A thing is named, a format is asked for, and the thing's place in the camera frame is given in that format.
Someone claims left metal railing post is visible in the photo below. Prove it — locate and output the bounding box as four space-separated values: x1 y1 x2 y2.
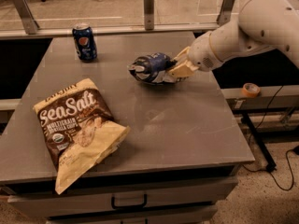
12 0 39 35

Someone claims grey drawer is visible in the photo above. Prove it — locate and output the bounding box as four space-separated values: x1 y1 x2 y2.
46 205 217 224
8 176 237 217

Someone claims orange tape roll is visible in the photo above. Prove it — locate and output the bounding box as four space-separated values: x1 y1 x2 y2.
242 83 261 98

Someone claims right metal railing post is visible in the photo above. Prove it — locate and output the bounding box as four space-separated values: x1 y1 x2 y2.
217 0 235 26

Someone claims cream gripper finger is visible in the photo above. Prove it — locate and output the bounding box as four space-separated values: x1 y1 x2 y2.
173 47 190 63
166 63 199 78

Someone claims black floor cable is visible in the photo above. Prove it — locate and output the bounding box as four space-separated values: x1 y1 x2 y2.
242 85 299 192

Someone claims metal railing post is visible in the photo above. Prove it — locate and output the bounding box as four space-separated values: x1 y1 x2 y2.
12 0 39 35
217 0 235 26
143 0 154 30

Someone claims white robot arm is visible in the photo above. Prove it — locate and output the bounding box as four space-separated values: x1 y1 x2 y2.
167 0 299 78

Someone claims black drawer handle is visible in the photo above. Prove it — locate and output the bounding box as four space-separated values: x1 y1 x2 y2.
110 194 148 210

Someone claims grey upper drawer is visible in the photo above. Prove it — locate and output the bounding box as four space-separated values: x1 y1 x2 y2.
8 176 237 217

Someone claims blue chip bag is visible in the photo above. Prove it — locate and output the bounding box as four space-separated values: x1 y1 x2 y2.
128 52 177 84

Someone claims grey lower drawer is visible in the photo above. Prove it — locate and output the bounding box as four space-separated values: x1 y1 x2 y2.
46 205 217 224

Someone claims middle metal railing post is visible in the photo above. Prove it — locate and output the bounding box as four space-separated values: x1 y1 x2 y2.
143 0 154 30

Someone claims brown sea salt chip bag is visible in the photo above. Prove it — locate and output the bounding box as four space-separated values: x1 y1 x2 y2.
34 78 130 194

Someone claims black table leg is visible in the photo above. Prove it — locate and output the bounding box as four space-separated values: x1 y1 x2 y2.
241 113 277 173

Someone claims blue pepsi can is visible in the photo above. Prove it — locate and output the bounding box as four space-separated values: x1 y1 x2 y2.
72 23 97 62

